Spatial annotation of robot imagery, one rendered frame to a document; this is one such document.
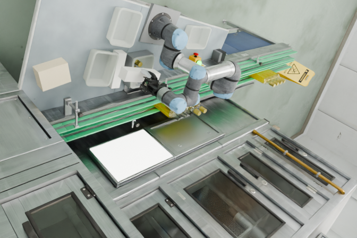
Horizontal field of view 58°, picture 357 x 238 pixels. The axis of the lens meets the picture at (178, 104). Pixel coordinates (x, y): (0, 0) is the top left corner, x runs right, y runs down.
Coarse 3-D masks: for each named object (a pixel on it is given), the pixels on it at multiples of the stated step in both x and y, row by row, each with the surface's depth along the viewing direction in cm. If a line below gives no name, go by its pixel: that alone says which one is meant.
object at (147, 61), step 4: (144, 56) 205; (148, 56) 207; (152, 56) 210; (140, 60) 214; (144, 60) 217; (148, 60) 215; (152, 60) 212; (132, 64) 202; (144, 64) 219; (148, 64) 217; (152, 64) 214; (144, 68) 220; (148, 68) 218; (152, 68) 216; (132, 84) 214; (132, 88) 212
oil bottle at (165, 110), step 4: (156, 104) 223; (160, 104) 219; (160, 108) 220; (164, 108) 217; (168, 108) 216; (164, 112) 218; (168, 112) 214; (172, 112) 214; (168, 116) 216; (172, 116) 215
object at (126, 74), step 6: (126, 66) 171; (120, 72) 169; (126, 72) 165; (132, 72) 167; (138, 72) 170; (156, 72) 182; (120, 78) 169; (126, 78) 167; (132, 78) 170; (138, 78) 172
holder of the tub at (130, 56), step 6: (132, 54) 205; (138, 54) 207; (144, 54) 209; (150, 54) 210; (126, 60) 206; (132, 60) 202; (126, 84) 214; (126, 90) 219; (132, 90) 221; (138, 90) 222
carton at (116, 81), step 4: (116, 52) 195; (120, 52) 197; (124, 52) 199; (120, 56) 196; (124, 56) 198; (120, 60) 197; (124, 60) 200; (120, 64) 199; (116, 68) 199; (120, 68) 201; (116, 72) 200; (116, 76) 202; (112, 80) 202; (116, 80) 204; (120, 80) 206; (112, 84) 203; (116, 84) 205; (112, 88) 204
